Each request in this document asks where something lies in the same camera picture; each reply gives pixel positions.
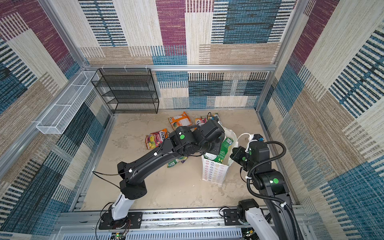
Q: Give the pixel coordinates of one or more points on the orange snack bag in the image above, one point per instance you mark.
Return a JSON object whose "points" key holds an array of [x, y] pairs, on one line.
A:
{"points": [[180, 121]]}

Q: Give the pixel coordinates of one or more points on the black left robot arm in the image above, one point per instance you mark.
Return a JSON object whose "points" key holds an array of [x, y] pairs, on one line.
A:
{"points": [[185, 141]]}

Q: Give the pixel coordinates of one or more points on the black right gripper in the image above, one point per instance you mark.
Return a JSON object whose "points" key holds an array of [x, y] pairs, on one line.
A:
{"points": [[236, 154]]}

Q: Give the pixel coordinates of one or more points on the black wire mesh shelf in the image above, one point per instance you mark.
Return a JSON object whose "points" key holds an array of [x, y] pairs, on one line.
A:
{"points": [[127, 90]]}

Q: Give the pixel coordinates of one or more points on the white printed paper bag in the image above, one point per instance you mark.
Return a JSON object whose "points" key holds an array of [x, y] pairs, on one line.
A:
{"points": [[215, 168]]}

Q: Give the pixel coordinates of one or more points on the white wire mesh basket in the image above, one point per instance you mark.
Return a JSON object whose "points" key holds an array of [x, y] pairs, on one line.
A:
{"points": [[59, 116]]}

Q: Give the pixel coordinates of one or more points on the green spring tea bag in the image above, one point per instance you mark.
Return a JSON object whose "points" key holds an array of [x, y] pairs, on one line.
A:
{"points": [[176, 161], [225, 149]]}

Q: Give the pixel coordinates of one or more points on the pink fruits candy bag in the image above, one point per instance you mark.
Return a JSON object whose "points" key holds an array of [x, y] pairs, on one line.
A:
{"points": [[155, 139], [200, 121]]}

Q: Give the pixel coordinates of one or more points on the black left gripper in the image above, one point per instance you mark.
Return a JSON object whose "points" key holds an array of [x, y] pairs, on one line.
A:
{"points": [[217, 149]]}

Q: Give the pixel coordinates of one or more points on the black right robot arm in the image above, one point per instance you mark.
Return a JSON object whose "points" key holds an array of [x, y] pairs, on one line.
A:
{"points": [[264, 182]]}

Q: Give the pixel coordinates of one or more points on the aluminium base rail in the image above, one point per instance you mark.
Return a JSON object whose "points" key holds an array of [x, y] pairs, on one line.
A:
{"points": [[223, 223]]}

